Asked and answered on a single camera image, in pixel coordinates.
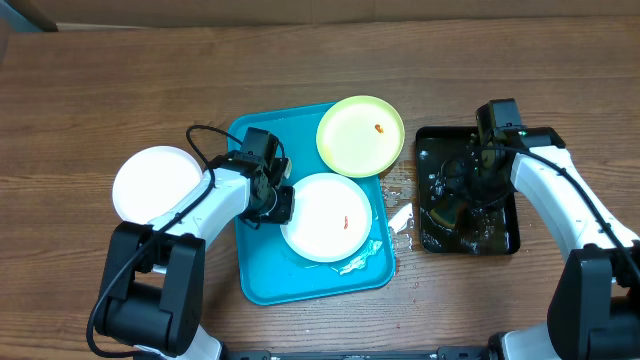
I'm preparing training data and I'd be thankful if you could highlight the green yellow sponge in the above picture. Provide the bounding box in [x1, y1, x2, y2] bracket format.
[429, 199, 468, 229]

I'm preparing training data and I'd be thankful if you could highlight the white plate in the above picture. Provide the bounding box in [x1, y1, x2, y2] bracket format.
[281, 173, 373, 263]
[112, 146, 203, 224]

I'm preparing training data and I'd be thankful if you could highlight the light green plate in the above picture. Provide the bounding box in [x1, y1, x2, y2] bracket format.
[316, 95, 405, 178]

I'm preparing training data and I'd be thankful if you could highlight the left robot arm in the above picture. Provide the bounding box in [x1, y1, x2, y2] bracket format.
[86, 128, 294, 359]

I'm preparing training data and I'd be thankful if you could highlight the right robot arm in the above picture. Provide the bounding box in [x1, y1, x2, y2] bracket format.
[436, 99, 639, 359]

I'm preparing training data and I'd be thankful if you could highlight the black rectangular tray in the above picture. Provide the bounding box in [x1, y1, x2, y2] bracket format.
[415, 126, 520, 256]

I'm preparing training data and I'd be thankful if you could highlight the teal plastic tray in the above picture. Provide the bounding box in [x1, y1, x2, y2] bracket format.
[229, 103, 396, 306]

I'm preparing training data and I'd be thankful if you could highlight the white foam blob on table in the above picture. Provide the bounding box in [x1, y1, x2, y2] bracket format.
[388, 203, 414, 233]

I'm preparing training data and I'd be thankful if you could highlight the white soap smear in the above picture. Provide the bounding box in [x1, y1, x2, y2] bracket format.
[335, 240, 382, 275]

